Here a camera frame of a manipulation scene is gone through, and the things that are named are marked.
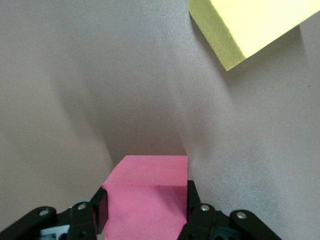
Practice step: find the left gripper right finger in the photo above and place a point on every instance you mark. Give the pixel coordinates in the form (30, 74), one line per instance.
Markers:
(205, 222)

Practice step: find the yellow foam cube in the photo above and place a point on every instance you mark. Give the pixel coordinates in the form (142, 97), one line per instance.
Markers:
(250, 20)

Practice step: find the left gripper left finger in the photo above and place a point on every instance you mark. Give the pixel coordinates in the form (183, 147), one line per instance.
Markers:
(82, 217)

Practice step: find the brown paper table cover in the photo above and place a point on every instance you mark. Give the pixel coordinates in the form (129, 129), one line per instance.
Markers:
(100, 75)

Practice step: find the red foam cube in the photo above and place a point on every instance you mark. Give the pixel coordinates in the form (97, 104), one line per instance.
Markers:
(147, 200)

